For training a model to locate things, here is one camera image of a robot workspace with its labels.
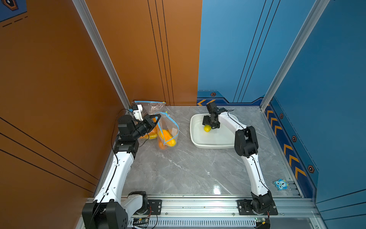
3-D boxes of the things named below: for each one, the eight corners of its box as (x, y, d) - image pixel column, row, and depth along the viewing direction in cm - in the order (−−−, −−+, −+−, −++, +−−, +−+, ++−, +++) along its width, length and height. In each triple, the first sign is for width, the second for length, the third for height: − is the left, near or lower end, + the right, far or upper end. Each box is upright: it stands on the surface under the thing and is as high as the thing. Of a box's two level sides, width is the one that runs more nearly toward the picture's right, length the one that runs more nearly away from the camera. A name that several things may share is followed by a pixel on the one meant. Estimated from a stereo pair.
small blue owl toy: (278, 191, 80) (280, 190, 79) (272, 181, 84) (274, 180, 82) (288, 188, 81) (290, 187, 80) (282, 178, 85) (283, 177, 83)
